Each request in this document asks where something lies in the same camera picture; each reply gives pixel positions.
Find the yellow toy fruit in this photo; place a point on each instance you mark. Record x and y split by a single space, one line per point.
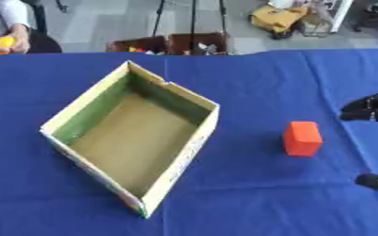
4 42

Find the black tripod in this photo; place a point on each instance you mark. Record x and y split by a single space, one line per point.
192 18

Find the yellow bag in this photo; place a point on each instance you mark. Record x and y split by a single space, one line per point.
277 17

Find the brown cardboard box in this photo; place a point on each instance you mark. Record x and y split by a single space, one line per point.
200 43
138 46

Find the orange rectangular block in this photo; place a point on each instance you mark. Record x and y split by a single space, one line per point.
302 138

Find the open cardboard box green inside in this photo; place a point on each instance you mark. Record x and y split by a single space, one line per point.
133 144

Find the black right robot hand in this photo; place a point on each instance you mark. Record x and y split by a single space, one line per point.
372 107

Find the person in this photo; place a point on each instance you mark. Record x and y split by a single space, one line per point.
4 18

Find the black chair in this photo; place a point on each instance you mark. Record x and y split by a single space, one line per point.
39 30

